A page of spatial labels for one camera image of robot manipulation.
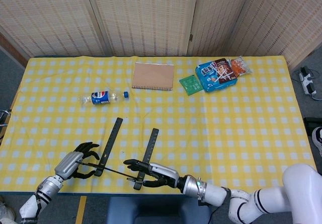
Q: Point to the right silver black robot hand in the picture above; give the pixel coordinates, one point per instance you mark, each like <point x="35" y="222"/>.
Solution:
<point x="166" y="172"/>

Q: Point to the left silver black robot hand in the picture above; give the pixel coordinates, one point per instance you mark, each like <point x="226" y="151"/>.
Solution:
<point x="66" y="164"/>

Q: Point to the black folding laptop stand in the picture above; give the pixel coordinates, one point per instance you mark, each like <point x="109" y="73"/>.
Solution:
<point x="110" y="143"/>

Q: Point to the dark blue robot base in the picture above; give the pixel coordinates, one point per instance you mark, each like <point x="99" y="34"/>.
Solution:
<point x="156" y="209"/>

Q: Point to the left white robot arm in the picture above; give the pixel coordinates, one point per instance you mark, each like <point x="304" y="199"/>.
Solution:
<point x="47" y="186"/>

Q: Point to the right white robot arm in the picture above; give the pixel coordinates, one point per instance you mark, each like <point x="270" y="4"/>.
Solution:
<point x="213" y="190"/>

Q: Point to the yellow white checkered tablecloth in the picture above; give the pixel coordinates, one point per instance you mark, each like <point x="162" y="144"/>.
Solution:
<point x="251" y="120"/>

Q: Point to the yellow floor tape strip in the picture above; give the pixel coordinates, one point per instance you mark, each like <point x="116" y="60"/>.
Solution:
<point x="81" y="210"/>

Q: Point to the clear Pepsi plastic bottle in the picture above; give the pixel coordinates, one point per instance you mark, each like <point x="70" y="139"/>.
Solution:
<point x="100" y="98"/>

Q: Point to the white shoe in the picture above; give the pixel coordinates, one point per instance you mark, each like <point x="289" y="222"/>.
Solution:
<point x="6" y="210"/>

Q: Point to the green flat packet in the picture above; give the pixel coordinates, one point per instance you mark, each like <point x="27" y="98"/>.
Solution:
<point x="191" y="84"/>

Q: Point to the brown spiral notebook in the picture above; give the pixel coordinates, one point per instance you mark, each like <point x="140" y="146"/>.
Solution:
<point x="153" y="76"/>

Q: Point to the blue brown cookie package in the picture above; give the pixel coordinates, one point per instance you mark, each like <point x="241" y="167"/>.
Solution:
<point x="213" y="76"/>

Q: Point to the orange snack bag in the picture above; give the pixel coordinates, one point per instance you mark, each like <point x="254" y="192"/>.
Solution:
<point x="240" y="66"/>

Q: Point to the brass screen hinge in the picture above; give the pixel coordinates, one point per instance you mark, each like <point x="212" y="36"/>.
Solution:
<point x="191" y="37"/>

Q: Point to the woven folding screen panel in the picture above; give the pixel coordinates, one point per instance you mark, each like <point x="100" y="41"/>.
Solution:
<point x="50" y="15"/>
<point x="284" y="20"/>
<point x="216" y="15"/>
<point x="143" y="15"/>

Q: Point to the black white sneaker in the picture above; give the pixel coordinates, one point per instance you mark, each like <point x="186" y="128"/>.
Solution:
<point x="317" y="141"/>

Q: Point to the white power strip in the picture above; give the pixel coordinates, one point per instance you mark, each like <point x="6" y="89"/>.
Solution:
<point x="307" y="81"/>

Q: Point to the metal tube frame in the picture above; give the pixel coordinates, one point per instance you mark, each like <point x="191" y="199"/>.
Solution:
<point x="5" y="112"/>

